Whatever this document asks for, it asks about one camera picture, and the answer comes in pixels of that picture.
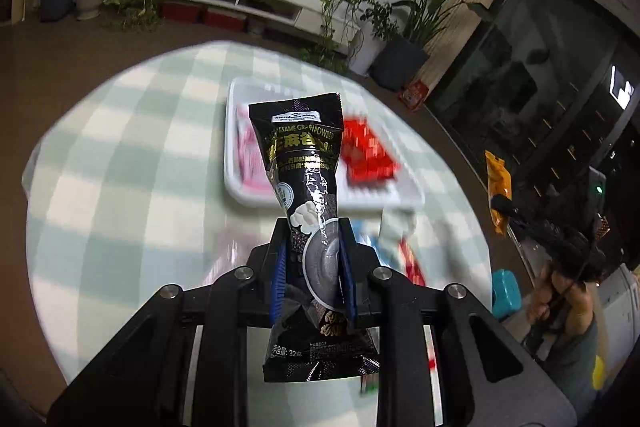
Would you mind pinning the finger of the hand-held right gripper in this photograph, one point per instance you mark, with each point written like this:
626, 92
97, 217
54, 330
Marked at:
505, 206

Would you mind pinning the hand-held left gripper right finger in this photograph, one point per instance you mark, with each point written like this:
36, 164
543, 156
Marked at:
348, 272

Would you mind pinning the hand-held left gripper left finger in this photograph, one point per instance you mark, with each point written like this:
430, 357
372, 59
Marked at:
279, 272

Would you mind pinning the orange snack packet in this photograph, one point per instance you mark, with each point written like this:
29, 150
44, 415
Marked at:
499, 179

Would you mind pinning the black sesame powder packet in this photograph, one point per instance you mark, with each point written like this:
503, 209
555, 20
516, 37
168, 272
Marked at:
300, 167

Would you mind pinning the pink snack packet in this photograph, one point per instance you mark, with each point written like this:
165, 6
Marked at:
250, 157

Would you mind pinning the large red snack bag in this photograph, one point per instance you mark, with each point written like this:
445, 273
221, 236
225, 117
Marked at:
367, 152

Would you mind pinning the white plastic tray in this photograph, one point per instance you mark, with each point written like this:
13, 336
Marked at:
232, 147

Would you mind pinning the person's right hand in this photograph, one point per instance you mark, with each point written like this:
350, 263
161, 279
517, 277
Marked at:
555, 302

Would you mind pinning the teal plastic stool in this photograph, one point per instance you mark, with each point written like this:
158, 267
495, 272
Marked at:
505, 292

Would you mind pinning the sliding glass door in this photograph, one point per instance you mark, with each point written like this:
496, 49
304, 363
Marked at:
540, 72

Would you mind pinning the red bag on floor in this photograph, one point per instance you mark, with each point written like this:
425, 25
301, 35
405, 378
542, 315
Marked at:
415, 94

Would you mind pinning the large-leaf plant in dark pot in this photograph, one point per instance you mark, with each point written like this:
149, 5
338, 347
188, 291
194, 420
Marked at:
397, 62

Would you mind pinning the leafy plant in white pot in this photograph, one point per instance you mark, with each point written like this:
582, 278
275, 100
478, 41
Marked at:
367, 52

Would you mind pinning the red storage box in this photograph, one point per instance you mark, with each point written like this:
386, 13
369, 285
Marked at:
225, 19
180, 12

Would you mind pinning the trailing plant on stand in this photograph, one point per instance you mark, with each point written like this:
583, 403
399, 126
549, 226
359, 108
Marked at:
340, 2

